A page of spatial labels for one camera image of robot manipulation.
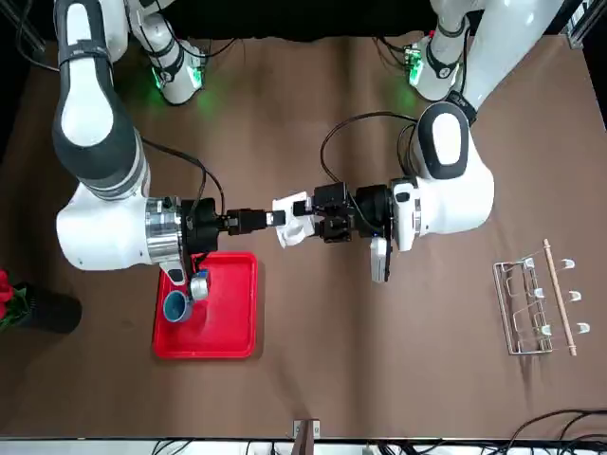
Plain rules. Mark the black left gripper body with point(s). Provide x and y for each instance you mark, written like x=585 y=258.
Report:
x=374 y=208

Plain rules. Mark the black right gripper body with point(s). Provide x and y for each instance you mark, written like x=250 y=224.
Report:
x=199 y=227

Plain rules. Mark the white cup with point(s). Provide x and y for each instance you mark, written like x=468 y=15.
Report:
x=291 y=234

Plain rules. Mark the blue cup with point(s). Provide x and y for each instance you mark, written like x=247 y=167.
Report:
x=176 y=308

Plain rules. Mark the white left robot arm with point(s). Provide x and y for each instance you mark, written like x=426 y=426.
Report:
x=455 y=208

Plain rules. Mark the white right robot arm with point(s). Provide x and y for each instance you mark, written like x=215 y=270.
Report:
x=104 y=227

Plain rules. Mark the red plastic tray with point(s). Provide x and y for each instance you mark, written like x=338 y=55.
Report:
x=227 y=308

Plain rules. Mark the black cylindrical vase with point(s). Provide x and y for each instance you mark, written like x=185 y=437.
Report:
x=52 y=310

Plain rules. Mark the red artificial flowers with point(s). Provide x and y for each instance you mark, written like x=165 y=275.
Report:
x=5 y=289

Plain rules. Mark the black left wrist camera bracket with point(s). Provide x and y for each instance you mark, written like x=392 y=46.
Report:
x=390 y=256

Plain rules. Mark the aluminium frame post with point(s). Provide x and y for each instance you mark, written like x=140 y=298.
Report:
x=578 y=23
x=306 y=429

